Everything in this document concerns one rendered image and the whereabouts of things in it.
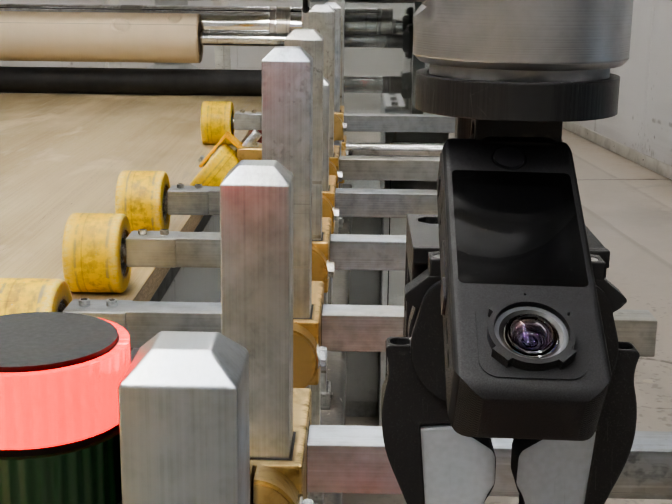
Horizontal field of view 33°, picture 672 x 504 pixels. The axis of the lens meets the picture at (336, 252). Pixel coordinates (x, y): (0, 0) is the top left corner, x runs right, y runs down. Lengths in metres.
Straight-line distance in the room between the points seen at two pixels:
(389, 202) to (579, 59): 1.01
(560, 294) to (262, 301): 0.26
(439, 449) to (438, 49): 0.14
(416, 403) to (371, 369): 2.77
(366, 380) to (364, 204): 1.84
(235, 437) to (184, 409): 0.02
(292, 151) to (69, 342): 0.49
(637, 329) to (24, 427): 0.65
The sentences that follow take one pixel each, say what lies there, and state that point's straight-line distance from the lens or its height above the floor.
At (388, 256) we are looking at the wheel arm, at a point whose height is 0.95.
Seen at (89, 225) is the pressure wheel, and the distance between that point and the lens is 1.15.
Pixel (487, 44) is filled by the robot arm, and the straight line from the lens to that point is 0.38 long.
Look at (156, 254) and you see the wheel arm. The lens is 1.15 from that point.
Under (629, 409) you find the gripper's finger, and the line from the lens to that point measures 0.42.
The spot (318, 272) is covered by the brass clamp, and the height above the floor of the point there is 0.95.
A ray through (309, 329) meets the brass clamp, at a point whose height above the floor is 0.97.
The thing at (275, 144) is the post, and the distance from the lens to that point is 0.82.
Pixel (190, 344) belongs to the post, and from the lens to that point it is 0.35.
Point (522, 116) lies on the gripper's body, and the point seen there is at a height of 1.18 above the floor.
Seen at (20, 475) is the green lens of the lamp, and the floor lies 1.08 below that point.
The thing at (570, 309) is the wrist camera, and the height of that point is 1.13.
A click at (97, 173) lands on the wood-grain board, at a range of 1.87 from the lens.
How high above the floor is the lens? 1.22
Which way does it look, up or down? 14 degrees down
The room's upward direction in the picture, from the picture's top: 1 degrees clockwise
